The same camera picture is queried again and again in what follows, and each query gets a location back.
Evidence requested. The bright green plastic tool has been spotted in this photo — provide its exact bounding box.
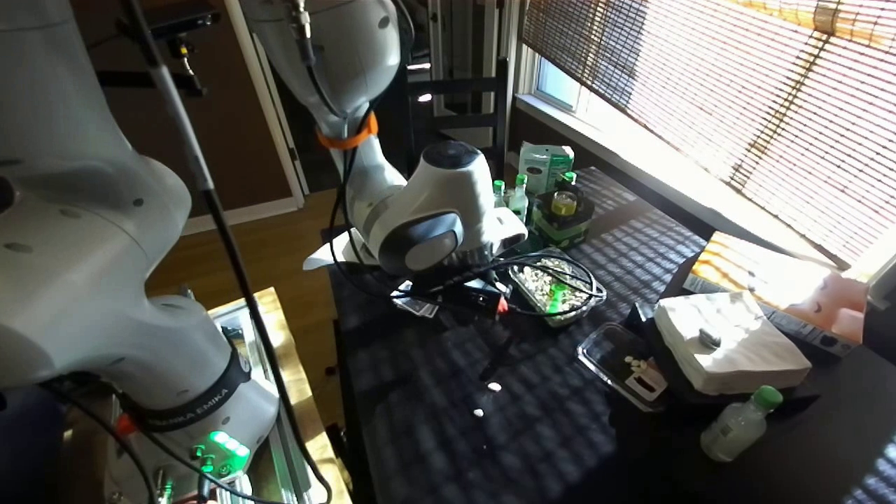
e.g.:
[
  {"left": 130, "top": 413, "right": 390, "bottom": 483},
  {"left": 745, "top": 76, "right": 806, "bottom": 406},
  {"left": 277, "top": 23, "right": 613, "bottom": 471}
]
[{"left": 543, "top": 276, "right": 578, "bottom": 317}]

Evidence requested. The yellow cardboard box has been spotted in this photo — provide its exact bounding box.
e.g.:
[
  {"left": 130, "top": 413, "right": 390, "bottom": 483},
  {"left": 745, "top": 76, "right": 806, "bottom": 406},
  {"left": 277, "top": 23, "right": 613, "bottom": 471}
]
[{"left": 690, "top": 231, "right": 843, "bottom": 310}]

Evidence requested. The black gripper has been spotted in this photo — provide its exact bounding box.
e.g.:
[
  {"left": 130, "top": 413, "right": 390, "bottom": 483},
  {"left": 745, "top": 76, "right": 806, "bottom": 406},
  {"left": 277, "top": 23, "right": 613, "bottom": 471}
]
[{"left": 418, "top": 255, "right": 529, "bottom": 380}]

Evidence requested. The black cable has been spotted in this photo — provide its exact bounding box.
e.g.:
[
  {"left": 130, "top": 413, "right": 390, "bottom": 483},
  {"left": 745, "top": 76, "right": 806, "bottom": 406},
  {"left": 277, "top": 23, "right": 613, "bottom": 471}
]
[{"left": 122, "top": 0, "right": 340, "bottom": 504}]

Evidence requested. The clear plastic seed container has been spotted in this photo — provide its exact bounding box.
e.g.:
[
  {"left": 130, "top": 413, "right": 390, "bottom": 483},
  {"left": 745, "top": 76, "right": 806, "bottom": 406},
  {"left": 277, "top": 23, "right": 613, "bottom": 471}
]
[{"left": 507, "top": 252, "right": 610, "bottom": 331}]

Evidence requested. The white paper napkin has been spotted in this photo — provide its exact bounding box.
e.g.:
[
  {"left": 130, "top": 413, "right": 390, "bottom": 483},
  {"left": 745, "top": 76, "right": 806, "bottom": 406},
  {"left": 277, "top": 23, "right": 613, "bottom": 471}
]
[{"left": 302, "top": 226, "right": 386, "bottom": 273}]

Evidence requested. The large window blind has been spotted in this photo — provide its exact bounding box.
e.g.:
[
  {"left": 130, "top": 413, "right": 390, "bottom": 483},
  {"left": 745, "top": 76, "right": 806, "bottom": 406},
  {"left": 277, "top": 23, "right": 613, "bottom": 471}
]
[{"left": 515, "top": 0, "right": 896, "bottom": 272}]

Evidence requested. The small white plastic clip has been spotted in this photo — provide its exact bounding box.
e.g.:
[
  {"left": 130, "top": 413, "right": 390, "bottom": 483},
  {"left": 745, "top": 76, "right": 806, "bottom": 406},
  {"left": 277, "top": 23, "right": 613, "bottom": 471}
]
[{"left": 623, "top": 352, "right": 669, "bottom": 402}]

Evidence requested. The small clear bottle green cap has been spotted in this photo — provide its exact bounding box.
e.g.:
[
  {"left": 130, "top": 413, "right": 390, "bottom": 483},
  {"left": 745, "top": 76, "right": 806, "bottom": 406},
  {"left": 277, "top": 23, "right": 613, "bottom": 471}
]
[{"left": 697, "top": 384, "right": 787, "bottom": 466}]

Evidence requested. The orange strap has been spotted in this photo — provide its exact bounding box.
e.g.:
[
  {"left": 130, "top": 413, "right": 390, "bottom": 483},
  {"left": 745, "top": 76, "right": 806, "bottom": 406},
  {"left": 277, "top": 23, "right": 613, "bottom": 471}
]
[{"left": 316, "top": 109, "right": 383, "bottom": 153}]

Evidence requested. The white flat box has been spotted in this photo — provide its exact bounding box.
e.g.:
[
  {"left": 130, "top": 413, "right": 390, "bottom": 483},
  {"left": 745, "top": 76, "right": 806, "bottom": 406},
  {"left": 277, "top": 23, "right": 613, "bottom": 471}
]
[{"left": 654, "top": 289, "right": 816, "bottom": 399}]

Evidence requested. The clear black plastic tray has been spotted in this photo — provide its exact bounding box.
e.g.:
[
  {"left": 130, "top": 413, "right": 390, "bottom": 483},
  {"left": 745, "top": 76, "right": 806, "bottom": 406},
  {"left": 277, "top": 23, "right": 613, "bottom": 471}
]
[{"left": 575, "top": 317, "right": 675, "bottom": 413}]

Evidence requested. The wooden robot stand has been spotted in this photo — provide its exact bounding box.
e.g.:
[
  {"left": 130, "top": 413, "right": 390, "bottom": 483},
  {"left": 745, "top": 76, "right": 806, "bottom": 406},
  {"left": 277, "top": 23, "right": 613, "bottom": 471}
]
[{"left": 208, "top": 283, "right": 355, "bottom": 504}]

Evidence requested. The dark wooden chair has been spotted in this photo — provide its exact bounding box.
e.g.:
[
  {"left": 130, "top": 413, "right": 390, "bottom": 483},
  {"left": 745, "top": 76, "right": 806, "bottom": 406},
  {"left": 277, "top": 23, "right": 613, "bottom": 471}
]
[{"left": 400, "top": 0, "right": 522, "bottom": 178}]

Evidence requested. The dark green margarita box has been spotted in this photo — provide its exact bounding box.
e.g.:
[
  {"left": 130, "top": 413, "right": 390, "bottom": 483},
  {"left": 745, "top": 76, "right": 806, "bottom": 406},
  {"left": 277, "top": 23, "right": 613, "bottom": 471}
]
[{"left": 529, "top": 185, "right": 600, "bottom": 248}]

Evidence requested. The white door frame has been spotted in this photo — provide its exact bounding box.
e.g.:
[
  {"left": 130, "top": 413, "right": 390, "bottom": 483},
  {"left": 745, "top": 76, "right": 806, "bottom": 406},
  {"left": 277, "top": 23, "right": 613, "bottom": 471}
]
[{"left": 180, "top": 0, "right": 315, "bottom": 234}]

